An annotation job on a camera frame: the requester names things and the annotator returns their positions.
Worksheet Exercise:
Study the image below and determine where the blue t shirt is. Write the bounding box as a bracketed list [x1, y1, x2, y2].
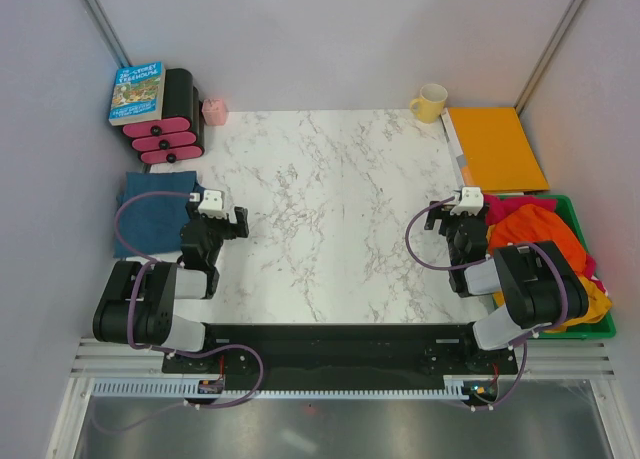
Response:
[117, 171, 204, 257]

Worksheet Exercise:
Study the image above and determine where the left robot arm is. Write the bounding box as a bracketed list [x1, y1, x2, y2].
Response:
[92, 207, 249, 372]

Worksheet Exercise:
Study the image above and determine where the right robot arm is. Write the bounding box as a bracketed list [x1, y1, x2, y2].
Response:
[424, 196, 599, 373]

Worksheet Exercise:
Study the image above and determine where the magenta t shirt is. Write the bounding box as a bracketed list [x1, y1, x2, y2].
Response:
[486, 196, 606, 293]

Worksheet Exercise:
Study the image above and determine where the white board under folder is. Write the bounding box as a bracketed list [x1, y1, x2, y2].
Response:
[440, 108, 474, 187]

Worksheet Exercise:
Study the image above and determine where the orange t shirt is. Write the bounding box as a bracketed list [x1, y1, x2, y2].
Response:
[488, 204, 595, 278]

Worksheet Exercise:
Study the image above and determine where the orange folder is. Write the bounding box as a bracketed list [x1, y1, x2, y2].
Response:
[448, 107, 549, 194]

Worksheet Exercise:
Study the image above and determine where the black pink organizer rack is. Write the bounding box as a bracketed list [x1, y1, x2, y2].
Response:
[122, 68, 205, 165]

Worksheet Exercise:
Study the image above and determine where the yellow mug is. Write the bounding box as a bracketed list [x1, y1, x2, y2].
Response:
[409, 83, 448, 124]

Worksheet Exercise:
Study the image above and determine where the small pink box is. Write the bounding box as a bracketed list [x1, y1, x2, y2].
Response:
[201, 99, 228, 127]

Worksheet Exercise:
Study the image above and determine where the yellow t shirt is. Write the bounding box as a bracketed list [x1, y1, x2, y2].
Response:
[493, 275, 612, 333]

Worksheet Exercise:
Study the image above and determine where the blue treehouse book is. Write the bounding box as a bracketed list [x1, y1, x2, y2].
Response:
[108, 62, 166, 127]

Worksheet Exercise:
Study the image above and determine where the green plastic bin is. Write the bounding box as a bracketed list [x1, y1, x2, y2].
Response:
[485, 195, 616, 339]

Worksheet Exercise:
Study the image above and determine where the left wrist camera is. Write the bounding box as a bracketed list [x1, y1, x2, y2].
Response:
[188, 189, 226, 219]

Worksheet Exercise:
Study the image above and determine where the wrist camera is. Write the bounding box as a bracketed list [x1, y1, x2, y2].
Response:
[450, 186, 484, 216]
[188, 189, 226, 219]

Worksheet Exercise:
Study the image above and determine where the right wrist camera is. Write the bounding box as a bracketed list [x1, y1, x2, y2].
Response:
[450, 186, 484, 216]

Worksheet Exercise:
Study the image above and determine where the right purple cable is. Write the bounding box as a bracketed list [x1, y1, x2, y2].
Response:
[404, 193, 574, 413]

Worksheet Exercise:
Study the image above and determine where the purple cable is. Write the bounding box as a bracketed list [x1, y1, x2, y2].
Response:
[404, 193, 574, 413]
[89, 191, 266, 435]

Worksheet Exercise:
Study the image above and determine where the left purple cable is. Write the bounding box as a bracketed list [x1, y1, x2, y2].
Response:
[89, 191, 266, 435]

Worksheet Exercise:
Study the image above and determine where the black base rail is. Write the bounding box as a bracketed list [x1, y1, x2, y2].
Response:
[162, 324, 518, 390]

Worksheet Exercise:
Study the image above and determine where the white slotted cable duct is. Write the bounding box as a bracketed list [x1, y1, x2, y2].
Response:
[91, 376, 478, 400]

